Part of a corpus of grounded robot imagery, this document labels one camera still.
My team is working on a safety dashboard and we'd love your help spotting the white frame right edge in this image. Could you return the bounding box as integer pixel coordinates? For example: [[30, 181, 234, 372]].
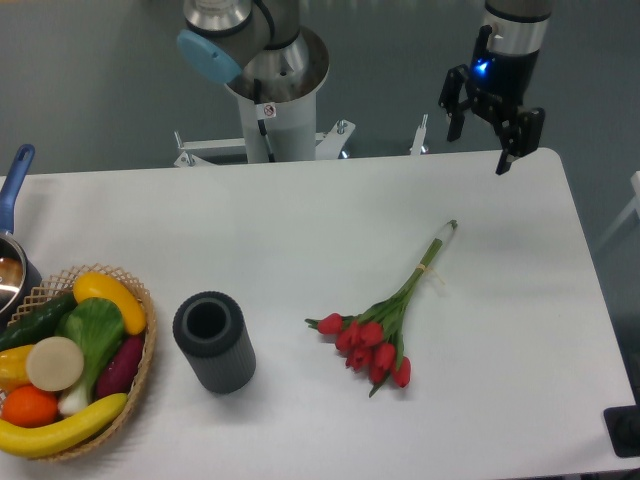
[[595, 171, 640, 252]]

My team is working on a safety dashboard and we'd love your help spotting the yellow bell pepper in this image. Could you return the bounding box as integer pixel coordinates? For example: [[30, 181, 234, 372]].
[[0, 344, 34, 392]]

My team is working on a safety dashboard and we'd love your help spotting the beige round disc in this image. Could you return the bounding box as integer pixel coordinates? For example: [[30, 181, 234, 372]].
[[25, 336, 84, 392]]

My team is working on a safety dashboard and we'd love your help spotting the orange fruit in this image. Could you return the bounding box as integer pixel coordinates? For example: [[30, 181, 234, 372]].
[[1, 385, 58, 428]]

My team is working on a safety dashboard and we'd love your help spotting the green bok choy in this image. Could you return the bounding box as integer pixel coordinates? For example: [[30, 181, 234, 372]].
[[56, 298, 124, 417]]

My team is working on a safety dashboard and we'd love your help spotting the dark grey ribbed vase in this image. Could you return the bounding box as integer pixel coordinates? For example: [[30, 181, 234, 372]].
[[172, 291, 257, 395]]

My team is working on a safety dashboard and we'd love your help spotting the red tulip bouquet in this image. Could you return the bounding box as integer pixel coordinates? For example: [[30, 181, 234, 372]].
[[305, 219, 458, 396]]

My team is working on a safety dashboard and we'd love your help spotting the woven wicker basket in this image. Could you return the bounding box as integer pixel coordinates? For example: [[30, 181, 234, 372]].
[[1, 264, 156, 461]]

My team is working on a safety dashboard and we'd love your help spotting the black device table corner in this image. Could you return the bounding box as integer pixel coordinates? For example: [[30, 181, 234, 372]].
[[603, 405, 639, 458]]

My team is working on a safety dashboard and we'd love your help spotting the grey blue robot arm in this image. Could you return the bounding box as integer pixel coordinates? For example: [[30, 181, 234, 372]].
[[177, 1, 552, 175]]

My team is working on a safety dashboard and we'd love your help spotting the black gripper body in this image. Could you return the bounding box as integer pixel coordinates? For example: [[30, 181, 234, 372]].
[[466, 25, 540, 119]]

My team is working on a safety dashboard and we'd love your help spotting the blue handled saucepan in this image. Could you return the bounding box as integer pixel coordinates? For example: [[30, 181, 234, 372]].
[[1, 144, 41, 331]]

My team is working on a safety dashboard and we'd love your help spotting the green cucumber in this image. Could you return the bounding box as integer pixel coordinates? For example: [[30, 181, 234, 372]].
[[1, 292, 77, 351]]

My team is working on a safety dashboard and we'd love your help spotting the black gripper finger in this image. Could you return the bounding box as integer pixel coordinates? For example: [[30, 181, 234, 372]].
[[438, 64, 469, 142], [495, 106, 546, 175]]

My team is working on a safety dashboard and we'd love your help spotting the purple sweet potato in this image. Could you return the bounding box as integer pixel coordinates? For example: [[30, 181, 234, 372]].
[[94, 336, 144, 399]]

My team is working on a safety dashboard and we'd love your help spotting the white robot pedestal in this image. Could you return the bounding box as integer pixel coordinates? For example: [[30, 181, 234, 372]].
[[172, 27, 431, 169]]

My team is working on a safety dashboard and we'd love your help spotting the long yellow banana squash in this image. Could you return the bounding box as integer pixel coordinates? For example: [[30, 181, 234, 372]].
[[1, 393, 128, 459]]

